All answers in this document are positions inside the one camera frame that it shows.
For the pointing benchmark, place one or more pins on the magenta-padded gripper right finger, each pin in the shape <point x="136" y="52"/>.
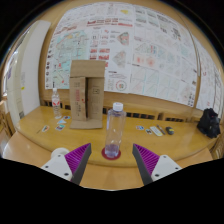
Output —
<point x="150" y="161"/>

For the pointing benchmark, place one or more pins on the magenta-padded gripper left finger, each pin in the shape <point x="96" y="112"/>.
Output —
<point x="75" y="160"/>

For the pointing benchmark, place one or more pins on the clear plastic water bottle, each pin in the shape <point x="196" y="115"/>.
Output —
<point x="115" y="130"/>

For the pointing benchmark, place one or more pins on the small printed sticker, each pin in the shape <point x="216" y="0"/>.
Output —
<point x="139" y="127"/>
<point x="45" y="128"/>
<point x="66" y="117"/>
<point x="61" y="121"/>
<point x="60" y="127"/>
<point x="148" y="131"/>

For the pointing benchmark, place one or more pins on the white rectangular card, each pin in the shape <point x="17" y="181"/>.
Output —
<point x="156" y="131"/>

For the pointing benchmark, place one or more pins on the dark pen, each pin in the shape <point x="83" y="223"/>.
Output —
<point x="161" y="129"/>

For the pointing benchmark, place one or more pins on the black tape measure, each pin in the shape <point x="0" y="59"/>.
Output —
<point x="170" y="130"/>

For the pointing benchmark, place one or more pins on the small red-labelled plastic bottle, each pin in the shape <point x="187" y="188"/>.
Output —
<point x="56" y="105"/>

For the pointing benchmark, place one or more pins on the brown cardboard box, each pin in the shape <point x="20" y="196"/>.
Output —
<point x="78" y="100"/>

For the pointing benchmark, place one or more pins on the wooden chair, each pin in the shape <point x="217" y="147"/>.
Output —
<point x="219" y="146"/>
<point x="5" y="123"/>

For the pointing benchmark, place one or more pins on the black bag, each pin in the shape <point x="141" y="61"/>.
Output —
<point x="209" y="122"/>

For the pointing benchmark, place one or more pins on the wall poster sheets group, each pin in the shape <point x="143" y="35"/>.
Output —
<point x="140" y="43"/>

